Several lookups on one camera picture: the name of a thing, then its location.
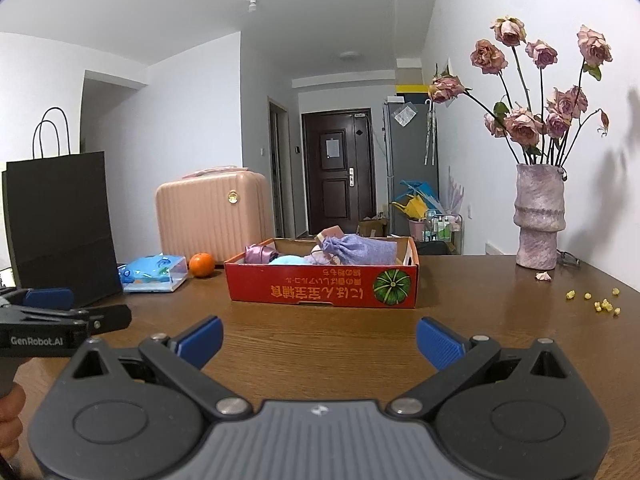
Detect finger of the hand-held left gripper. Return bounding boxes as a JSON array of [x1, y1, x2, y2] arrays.
[[0, 287, 76, 311], [75, 304, 133, 335]]

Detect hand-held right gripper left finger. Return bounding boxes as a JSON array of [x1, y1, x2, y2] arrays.
[[72, 316, 253, 417]]

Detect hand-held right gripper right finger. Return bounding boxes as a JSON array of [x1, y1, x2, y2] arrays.
[[387, 317, 571, 417]]

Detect purple satin pouch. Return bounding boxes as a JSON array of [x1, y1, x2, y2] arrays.
[[244, 244, 278, 264]]

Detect orange-rimmed cardboard box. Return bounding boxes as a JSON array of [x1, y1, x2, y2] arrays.
[[224, 236, 419, 309]]

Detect purple drawstring pouch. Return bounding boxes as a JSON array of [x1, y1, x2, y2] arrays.
[[320, 234, 398, 266]]

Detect person's left hand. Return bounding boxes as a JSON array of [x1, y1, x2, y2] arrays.
[[0, 382, 27, 456]]

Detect blue tissue pack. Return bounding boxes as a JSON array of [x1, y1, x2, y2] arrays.
[[117, 255, 190, 293]]

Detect orange fruit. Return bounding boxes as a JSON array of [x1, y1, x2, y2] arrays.
[[188, 252, 217, 278]]

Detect black paper bag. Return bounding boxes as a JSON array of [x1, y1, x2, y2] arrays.
[[1, 107, 123, 293]]

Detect metal trolley with bottles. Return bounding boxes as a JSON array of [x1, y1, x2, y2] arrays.
[[424, 212, 463, 256]]

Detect pink ribbed suitcase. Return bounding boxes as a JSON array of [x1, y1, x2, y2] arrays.
[[155, 166, 273, 266]]

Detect brown cardboard carton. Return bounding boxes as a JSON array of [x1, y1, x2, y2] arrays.
[[357, 217, 388, 238]]

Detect purple feather decoration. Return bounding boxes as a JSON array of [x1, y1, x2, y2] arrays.
[[442, 165, 466, 216]]

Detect pink textured vase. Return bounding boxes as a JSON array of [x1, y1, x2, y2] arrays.
[[514, 162, 567, 270]]

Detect scattered yellow crumbs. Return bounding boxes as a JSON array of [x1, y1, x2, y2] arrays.
[[565, 287, 623, 316]]

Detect grey refrigerator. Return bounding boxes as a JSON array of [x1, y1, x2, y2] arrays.
[[384, 100, 440, 238]]

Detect grey interior door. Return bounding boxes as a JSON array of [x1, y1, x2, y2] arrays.
[[268, 97, 291, 238]]

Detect dark brown entrance door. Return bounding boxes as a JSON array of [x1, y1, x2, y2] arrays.
[[301, 108, 378, 236]]

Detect hanging clear umbrellas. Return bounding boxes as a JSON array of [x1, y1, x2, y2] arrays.
[[424, 100, 437, 166]]

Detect dried pink roses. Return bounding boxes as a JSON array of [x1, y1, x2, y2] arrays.
[[429, 16, 612, 167]]

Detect yellow and black box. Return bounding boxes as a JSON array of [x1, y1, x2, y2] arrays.
[[395, 84, 433, 103]]

